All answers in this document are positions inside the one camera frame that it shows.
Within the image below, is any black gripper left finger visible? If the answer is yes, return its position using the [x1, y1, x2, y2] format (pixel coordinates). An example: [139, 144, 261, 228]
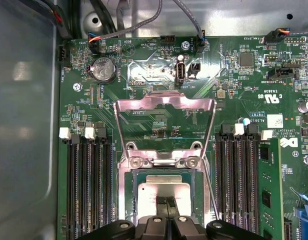
[76, 196, 170, 240]

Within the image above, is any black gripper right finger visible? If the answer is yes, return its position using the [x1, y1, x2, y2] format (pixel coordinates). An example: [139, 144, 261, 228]
[166, 196, 267, 240]

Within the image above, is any silver CPU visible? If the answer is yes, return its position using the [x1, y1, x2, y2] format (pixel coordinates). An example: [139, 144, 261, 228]
[132, 174, 198, 221]

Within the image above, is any metal locking lever wire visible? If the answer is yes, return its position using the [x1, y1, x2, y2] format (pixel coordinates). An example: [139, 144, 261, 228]
[202, 157, 221, 222]

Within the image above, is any metal CPU socket cover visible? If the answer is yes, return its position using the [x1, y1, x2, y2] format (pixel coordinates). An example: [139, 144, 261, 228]
[113, 90, 218, 168]

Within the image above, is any CPU socket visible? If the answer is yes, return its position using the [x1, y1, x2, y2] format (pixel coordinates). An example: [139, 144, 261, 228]
[115, 141, 215, 226]

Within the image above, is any green RAM stick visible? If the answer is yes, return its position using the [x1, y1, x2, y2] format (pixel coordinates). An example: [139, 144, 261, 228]
[257, 138, 285, 240]

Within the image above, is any white QR label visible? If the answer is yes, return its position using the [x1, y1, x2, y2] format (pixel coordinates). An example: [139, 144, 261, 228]
[266, 114, 284, 129]

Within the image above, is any internal USB port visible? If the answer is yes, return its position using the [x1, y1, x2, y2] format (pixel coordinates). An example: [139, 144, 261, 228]
[174, 59, 188, 85]

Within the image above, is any green motherboard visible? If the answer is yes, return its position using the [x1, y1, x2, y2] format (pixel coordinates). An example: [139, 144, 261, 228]
[57, 34, 308, 240]

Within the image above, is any silver coin cell battery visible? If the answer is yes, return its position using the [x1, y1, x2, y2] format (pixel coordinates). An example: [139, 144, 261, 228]
[88, 57, 118, 85]

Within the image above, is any black PC case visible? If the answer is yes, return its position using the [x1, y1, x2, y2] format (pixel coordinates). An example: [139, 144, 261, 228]
[0, 0, 308, 240]

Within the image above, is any grey braided wire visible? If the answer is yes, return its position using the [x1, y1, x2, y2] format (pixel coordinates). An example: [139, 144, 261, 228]
[100, 0, 164, 40]
[171, 0, 205, 40]

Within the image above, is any black cable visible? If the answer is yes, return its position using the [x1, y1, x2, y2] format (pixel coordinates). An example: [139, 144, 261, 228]
[68, 0, 112, 38]

